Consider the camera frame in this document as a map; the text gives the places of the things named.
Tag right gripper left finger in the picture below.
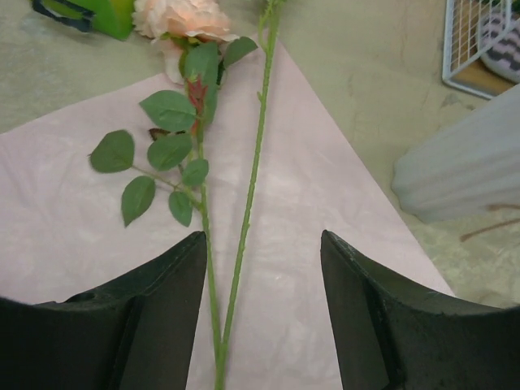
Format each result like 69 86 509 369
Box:
1 232 206 390

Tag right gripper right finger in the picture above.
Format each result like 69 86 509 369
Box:
320 231 519 390

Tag pink wrapping paper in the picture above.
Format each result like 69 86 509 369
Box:
1 46 450 389

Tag peach rose stem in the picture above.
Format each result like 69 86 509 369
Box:
89 1 258 389

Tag small pink rose stem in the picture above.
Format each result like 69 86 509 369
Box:
221 1 286 352

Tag white ribbed ceramic vase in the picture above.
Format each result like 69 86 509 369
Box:
392 86 519 223

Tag black green product box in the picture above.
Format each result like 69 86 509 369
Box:
30 0 134 41

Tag white wire wooden shelf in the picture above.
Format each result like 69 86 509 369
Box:
442 0 519 99

